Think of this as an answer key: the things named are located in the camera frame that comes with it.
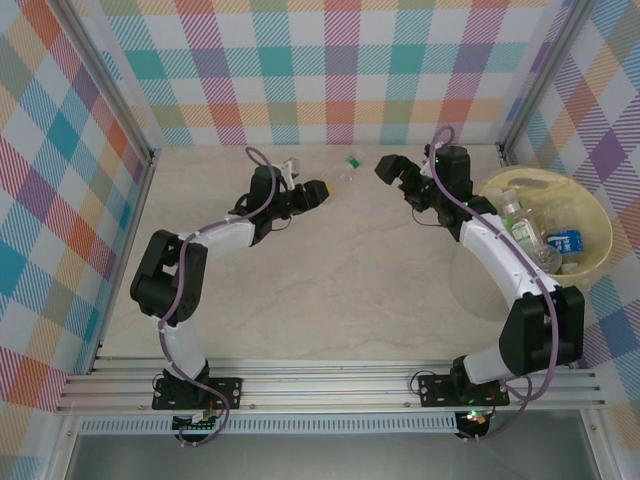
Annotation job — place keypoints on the right small circuit board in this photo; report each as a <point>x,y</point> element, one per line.
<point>475,420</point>

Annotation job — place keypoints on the left aluminium side rail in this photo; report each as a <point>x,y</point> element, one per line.
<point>128,250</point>

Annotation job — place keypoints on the yellow round bin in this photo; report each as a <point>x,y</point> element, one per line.
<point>590,200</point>

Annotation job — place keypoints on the left small circuit board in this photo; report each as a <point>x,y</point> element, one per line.
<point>192,426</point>

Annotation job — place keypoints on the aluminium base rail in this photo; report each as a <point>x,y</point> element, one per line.
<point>325,395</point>

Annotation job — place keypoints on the left aluminium upright post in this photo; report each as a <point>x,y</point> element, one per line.
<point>112,85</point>

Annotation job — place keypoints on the green label plastic bottle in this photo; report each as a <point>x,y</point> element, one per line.
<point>524,234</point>

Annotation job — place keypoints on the right aluminium upright post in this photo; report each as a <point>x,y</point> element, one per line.
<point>546,75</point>

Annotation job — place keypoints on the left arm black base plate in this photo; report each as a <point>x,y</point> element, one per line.
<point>227,392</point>

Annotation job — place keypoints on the small circuit board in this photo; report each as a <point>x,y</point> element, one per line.
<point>192,426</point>
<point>475,420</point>

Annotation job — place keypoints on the blue label plastic bottle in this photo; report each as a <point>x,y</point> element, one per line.
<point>565,242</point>

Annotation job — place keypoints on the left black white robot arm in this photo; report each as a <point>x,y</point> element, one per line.
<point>220,235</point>

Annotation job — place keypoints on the right aluminium side rail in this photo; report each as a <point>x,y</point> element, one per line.
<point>506,156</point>

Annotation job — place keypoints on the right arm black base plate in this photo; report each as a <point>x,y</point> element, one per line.
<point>432,390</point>

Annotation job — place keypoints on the aluminium upright post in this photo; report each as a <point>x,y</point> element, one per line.
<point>112,85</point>
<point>546,75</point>

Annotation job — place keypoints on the clear bottle green cap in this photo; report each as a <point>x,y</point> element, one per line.
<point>354,161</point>

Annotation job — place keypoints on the aluminium side rail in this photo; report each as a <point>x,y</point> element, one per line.
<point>506,156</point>
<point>128,250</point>

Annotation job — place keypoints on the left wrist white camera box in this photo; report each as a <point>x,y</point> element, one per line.
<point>292,165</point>

